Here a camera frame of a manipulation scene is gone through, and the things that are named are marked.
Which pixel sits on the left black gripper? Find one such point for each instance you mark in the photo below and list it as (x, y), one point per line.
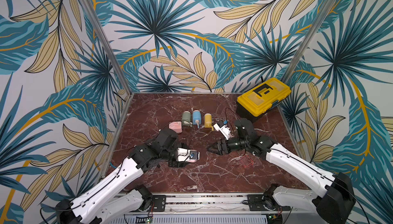
(177, 164)

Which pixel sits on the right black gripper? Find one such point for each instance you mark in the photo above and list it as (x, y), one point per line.
(223, 145)

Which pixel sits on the pink sharpener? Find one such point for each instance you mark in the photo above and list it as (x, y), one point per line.
(176, 126)
(192, 156)

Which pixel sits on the yellow pencil sharpener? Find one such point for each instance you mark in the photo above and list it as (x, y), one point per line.
(208, 121)

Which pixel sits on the red transparent tray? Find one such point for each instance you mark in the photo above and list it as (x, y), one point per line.
(246, 162)

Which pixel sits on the blue pencil sharpener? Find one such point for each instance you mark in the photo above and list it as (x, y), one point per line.
(196, 118)

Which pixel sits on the green pencil sharpener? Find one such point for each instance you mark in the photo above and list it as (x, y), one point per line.
(187, 119)

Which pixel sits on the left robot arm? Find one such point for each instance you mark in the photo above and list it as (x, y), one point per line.
(142, 158)

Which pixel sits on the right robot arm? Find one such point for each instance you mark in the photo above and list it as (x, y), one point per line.
(331, 196)

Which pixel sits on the pink sharpener back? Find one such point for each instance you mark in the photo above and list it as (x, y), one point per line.
(176, 126)

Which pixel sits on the yellow black toolbox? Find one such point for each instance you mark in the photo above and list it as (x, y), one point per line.
(253, 104)

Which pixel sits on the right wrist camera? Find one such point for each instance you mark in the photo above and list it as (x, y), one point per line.
(222, 127)

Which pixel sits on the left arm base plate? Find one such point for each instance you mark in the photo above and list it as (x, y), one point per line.
(156, 203)

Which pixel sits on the aluminium front rail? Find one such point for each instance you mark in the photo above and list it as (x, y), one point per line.
(202, 204)

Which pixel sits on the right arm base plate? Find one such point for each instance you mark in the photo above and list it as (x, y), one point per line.
(262, 202)

